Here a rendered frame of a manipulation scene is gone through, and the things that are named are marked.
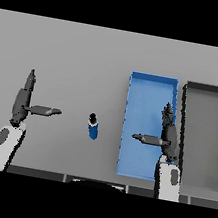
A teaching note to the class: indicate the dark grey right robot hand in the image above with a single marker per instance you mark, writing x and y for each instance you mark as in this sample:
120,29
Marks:
168,138

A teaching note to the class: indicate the dark grey bin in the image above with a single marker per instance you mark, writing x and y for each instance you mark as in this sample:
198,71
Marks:
204,134

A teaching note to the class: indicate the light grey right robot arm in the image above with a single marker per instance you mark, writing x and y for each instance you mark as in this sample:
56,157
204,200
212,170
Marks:
169,180

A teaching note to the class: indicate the blue pipe with dark end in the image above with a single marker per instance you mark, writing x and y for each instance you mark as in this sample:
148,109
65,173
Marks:
93,127

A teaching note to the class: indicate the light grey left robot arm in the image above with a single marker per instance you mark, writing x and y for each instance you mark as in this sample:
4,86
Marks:
3,147

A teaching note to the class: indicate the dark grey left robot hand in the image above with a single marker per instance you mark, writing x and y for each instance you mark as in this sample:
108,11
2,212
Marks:
21,102

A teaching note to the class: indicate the blue bin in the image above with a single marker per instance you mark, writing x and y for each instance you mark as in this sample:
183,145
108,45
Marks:
145,127

